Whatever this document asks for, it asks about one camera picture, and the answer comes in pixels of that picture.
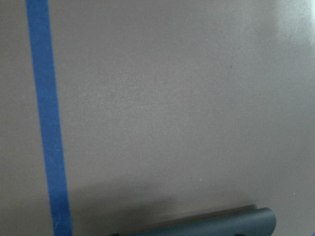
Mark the white desk lamp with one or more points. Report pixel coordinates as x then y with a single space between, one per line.
256 222

